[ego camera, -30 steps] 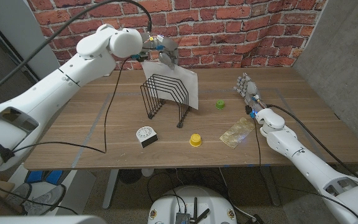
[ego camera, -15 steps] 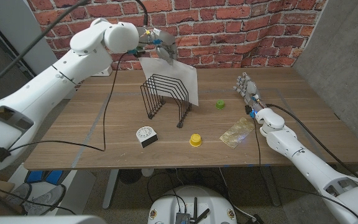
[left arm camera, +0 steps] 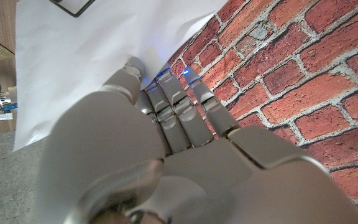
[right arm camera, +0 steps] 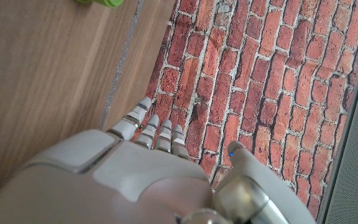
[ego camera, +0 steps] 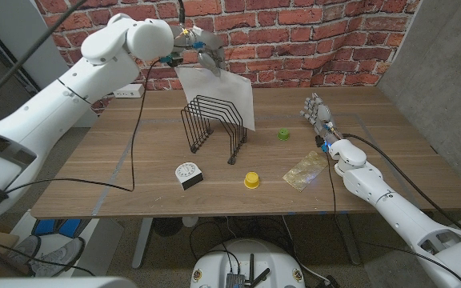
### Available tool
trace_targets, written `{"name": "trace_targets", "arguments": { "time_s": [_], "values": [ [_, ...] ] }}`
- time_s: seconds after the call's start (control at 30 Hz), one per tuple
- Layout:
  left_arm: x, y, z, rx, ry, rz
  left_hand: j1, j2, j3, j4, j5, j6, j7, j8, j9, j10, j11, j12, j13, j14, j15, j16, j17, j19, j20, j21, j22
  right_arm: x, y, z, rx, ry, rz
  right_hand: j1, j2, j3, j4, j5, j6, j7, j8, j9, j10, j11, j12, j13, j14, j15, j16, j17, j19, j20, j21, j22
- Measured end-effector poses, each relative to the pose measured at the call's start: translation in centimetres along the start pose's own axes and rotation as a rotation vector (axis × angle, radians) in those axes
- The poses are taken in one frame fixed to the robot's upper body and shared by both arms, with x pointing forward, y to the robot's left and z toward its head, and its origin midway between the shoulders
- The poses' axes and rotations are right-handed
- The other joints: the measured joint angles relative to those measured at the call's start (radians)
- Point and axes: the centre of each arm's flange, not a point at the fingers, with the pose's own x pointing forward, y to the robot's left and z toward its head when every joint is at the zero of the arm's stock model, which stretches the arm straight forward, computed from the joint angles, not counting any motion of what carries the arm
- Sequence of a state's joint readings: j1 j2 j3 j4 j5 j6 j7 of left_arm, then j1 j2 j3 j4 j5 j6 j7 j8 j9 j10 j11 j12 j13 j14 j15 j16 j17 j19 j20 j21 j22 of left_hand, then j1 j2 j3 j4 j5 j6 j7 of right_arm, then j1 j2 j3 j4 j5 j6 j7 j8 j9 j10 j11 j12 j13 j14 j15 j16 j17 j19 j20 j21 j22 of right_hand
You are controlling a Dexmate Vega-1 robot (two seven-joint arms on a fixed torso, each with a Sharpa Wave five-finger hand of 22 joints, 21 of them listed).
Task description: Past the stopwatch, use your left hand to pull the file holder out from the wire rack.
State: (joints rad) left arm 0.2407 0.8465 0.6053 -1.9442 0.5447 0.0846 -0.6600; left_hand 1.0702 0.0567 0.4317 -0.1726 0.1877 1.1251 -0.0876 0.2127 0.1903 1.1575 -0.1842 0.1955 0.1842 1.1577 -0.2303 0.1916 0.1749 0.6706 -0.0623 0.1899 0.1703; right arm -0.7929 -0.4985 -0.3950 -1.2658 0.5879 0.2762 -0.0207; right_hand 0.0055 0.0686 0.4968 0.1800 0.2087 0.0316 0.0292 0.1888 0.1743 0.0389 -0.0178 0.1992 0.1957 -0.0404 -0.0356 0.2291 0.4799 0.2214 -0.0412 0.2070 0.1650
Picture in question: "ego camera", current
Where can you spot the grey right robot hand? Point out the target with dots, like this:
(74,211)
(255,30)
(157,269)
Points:
(322,118)

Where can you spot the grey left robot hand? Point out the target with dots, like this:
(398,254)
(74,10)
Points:
(210,44)

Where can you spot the white paper sheet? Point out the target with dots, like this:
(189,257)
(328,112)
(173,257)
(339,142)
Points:
(222,90)

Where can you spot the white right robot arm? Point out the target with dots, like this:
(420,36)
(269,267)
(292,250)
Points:
(398,216)

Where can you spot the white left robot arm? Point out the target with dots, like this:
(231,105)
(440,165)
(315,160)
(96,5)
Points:
(46,116)

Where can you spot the white and black stopwatch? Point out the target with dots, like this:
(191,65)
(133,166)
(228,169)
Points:
(186,173)

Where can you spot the gold foil sheet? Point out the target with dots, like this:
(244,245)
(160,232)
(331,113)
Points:
(304,172)

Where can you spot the red brick printed backdrop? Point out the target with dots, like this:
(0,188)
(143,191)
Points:
(294,40)

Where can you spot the yellow plastic cup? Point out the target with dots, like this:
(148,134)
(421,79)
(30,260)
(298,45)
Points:
(251,181)

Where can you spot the white power strip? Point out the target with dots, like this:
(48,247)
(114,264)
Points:
(128,92)

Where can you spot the metal table leg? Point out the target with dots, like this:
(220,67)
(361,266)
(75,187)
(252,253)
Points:
(142,240)
(348,240)

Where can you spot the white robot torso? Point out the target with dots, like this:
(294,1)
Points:
(214,264)

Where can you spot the grey electronics box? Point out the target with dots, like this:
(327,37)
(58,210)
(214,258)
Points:
(234,281)

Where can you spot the black round floor stand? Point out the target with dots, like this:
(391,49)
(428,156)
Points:
(166,227)

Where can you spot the grey sneaker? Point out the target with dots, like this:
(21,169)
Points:
(60,256)
(26,249)

